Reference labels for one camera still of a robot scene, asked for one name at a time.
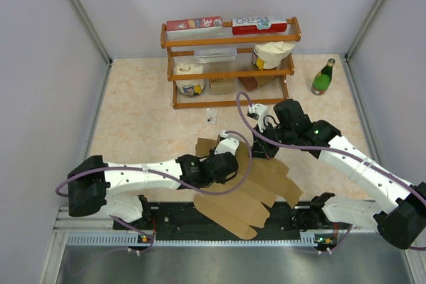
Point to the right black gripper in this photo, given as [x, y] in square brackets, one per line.
[261, 149]

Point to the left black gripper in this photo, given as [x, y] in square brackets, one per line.
[212, 154]

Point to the brown cardboard box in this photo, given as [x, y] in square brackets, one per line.
[245, 209]

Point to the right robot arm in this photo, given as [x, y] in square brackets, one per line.
[397, 207]

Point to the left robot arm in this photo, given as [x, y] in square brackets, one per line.
[99, 186]

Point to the red white wrap box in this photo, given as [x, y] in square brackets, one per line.
[258, 25]

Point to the red foil wrap box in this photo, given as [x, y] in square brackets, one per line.
[195, 28]

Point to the small clear plastic bag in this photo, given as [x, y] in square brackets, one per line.
[211, 116]

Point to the brown bread loaf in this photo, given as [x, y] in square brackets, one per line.
[255, 82]

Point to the tan block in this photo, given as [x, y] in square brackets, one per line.
[222, 85]

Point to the wooden three-tier shelf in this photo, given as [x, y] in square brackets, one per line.
[240, 67]

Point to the green glass bottle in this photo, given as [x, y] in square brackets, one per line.
[323, 78]

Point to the large white flour bag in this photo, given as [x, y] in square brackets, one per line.
[266, 56]

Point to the clear plastic container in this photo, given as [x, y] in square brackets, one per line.
[216, 55]

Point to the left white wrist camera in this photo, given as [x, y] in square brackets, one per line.
[227, 143]

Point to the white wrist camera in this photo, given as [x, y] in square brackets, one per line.
[227, 143]
[259, 112]

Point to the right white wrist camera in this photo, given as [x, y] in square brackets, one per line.
[259, 112]

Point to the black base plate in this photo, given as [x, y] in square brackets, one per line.
[182, 221]

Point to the grey cable duct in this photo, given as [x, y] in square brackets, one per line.
[133, 239]

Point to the aluminium frame rail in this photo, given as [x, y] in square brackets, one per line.
[88, 26]

